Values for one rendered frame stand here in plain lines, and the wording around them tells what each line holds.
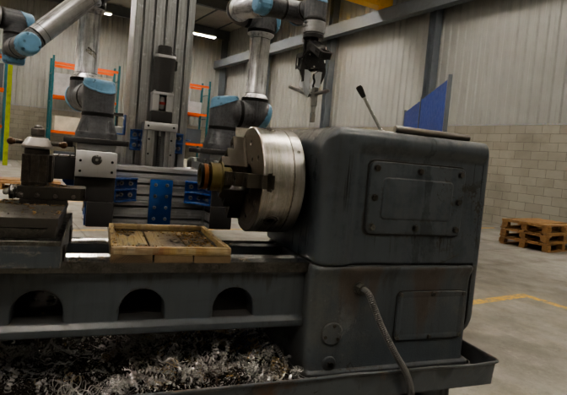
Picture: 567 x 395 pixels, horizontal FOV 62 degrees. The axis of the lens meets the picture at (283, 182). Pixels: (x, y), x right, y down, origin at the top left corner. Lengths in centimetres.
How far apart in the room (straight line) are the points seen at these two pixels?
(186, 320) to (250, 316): 17
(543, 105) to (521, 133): 79
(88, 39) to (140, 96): 29
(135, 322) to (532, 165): 1155
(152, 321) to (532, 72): 1203
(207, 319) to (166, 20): 133
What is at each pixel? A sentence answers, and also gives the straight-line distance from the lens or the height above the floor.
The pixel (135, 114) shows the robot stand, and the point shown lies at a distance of 212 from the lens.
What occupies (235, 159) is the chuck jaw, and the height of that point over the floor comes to 113.
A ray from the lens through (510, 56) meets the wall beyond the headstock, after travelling 1327.
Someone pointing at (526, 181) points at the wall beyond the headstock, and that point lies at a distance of 1244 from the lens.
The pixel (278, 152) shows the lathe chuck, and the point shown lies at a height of 117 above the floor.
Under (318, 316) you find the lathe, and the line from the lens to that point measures 139.
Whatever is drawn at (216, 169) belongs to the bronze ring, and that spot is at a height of 110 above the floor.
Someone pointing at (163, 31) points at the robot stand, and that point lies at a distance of 218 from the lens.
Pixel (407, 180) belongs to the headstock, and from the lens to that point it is 144.
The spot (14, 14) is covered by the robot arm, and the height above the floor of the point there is 157.
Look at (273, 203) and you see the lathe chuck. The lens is 132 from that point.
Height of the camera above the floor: 115
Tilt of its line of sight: 3 degrees down
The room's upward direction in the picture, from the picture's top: 5 degrees clockwise
